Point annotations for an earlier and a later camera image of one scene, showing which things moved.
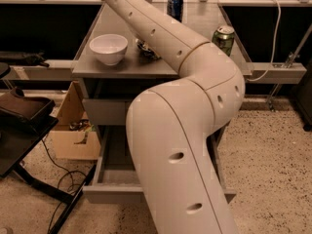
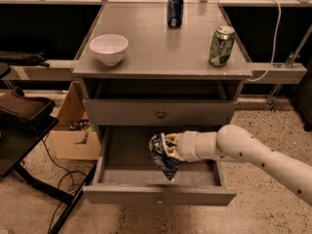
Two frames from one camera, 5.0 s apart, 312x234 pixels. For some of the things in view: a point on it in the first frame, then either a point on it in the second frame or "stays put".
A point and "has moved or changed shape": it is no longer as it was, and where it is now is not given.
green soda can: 223,38 stays put
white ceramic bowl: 109,48 stays put
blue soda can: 175,6 stays put
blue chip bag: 146,54 has moved or changed shape
